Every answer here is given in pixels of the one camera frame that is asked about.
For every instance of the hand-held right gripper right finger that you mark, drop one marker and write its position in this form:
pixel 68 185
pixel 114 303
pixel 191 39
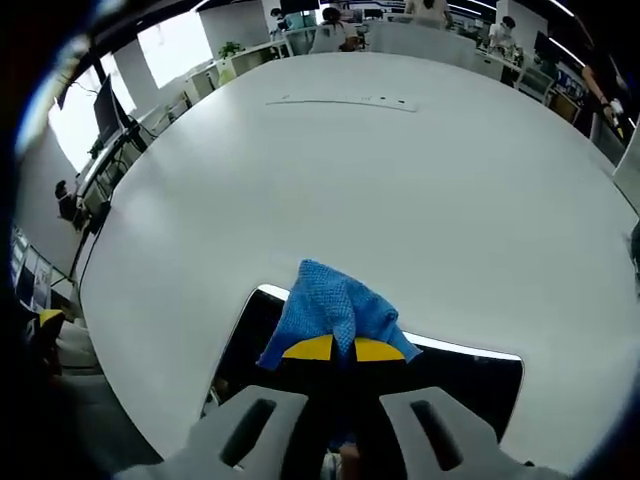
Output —
pixel 450 430

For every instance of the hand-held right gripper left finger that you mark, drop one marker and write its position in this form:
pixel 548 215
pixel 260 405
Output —
pixel 235 425

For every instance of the blue cleaning cloth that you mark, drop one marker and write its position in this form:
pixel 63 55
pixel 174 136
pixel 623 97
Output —
pixel 330 305

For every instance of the person's right hand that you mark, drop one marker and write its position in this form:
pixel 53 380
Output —
pixel 351 457

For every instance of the black computer monitor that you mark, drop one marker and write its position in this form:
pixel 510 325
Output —
pixel 107 107

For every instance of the green bag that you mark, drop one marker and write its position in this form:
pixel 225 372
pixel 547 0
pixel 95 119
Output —
pixel 226 76

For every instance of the green potted plant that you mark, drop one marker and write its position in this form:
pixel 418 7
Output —
pixel 230 50

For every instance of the white low cabinet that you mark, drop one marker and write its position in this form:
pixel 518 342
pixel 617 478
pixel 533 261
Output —
pixel 250 62

